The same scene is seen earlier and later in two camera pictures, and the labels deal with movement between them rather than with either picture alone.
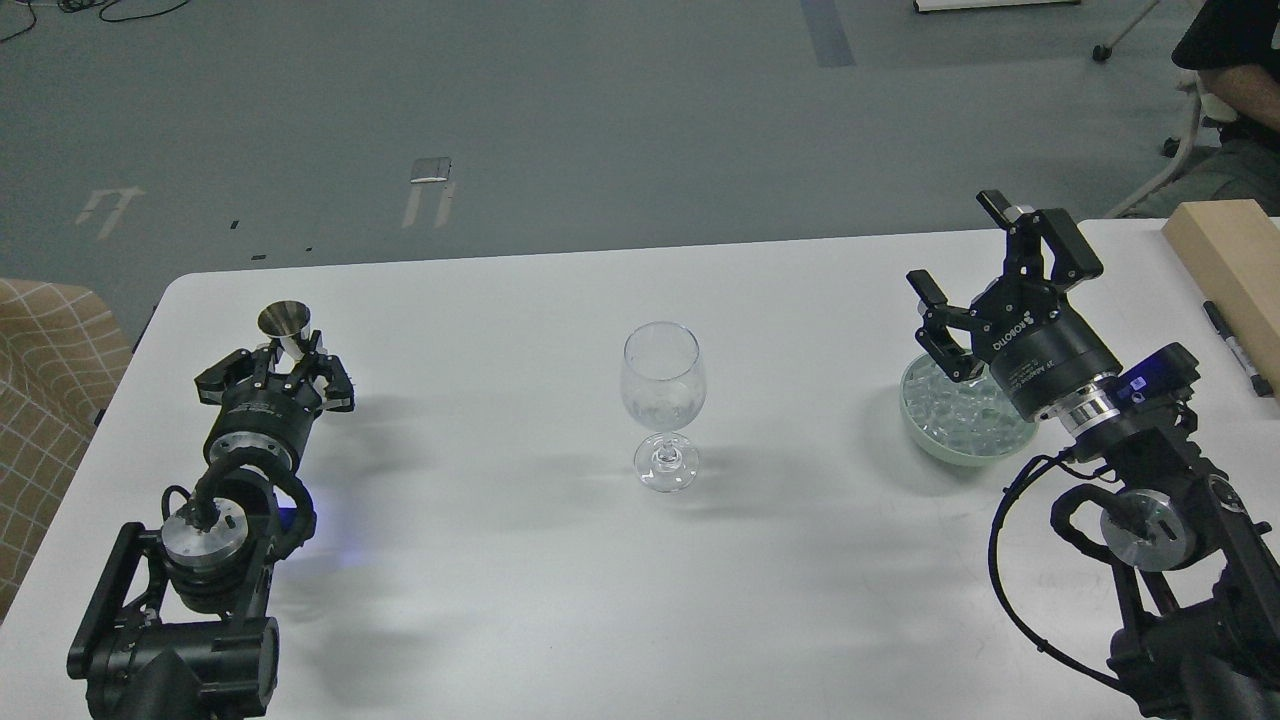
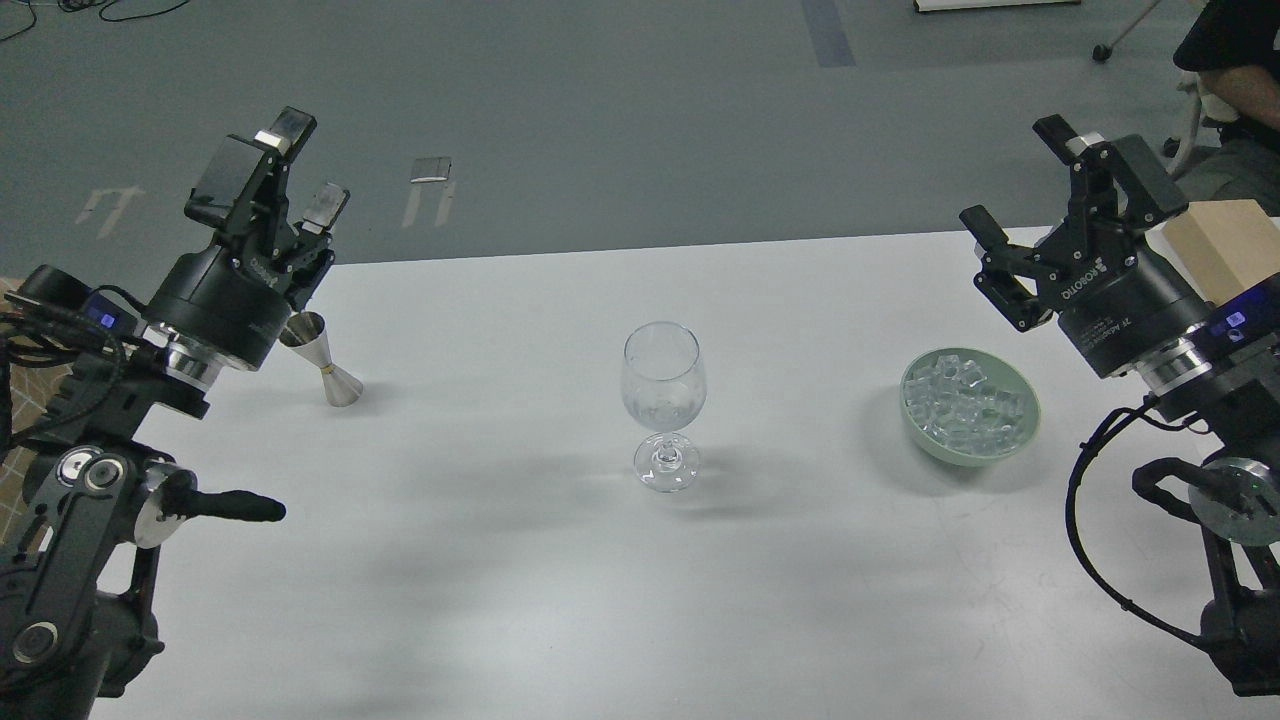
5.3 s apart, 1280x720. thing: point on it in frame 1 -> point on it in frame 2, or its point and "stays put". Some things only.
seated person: [1234, 46] stays put
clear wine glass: [664, 385] stays put
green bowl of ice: [966, 423] stays put
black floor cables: [71, 5] stays put
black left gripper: [272, 413] -> [232, 299]
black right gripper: [1039, 347] -> [1117, 302]
